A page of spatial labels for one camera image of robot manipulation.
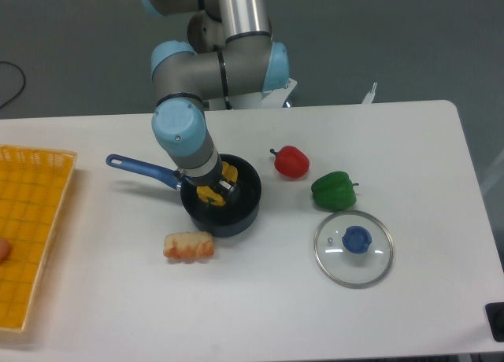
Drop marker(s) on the glass lid with blue knob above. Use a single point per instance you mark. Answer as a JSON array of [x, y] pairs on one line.
[[353, 249]]

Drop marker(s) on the yellow plastic basket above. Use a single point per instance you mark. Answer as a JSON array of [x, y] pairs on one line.
[[34, 182]]

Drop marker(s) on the toy bread roll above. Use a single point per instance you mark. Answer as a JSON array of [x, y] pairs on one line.
[[188, 245]]

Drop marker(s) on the orange object in basket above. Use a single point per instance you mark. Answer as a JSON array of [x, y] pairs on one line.
[[5, 248]]

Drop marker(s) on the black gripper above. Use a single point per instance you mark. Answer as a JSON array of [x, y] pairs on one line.
[[214, 179]]

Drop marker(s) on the green bell pepper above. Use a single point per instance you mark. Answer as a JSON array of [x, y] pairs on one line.
[[334, 191]]

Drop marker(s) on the black device at table edge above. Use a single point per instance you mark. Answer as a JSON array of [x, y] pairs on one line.
[[495, 317]]

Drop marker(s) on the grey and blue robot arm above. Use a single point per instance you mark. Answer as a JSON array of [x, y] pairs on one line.
[[247, 62]]

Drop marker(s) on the dark pot with blue handle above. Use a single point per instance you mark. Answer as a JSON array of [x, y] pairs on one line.
[[222, 222]]

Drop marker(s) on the yellow bell pepper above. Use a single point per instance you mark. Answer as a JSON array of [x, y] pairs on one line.
[[209, 196]]

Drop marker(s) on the red bell pepper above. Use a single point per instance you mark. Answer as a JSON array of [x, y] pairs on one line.
[[290, 162]]

